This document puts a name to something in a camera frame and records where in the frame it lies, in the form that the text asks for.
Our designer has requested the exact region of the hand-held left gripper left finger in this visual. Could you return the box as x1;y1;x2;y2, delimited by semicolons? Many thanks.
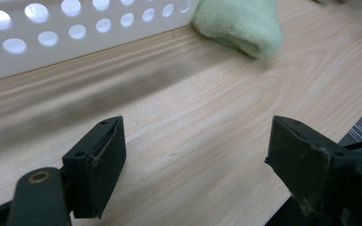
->
61;115;127;219

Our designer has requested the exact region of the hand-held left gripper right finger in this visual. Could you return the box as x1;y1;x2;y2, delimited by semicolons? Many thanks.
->
264;115;362;220

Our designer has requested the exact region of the white perforated plastic basket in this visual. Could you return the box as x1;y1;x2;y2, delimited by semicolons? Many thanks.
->
0;0;200;85

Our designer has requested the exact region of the green fluffy sock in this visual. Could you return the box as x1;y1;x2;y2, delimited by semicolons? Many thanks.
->
190;0;284;59

